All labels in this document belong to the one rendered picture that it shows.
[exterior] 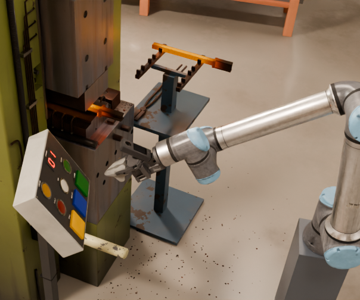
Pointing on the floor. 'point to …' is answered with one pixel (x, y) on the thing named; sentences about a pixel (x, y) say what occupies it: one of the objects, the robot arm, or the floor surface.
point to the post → (48, 269)
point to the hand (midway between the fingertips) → (106, 171)
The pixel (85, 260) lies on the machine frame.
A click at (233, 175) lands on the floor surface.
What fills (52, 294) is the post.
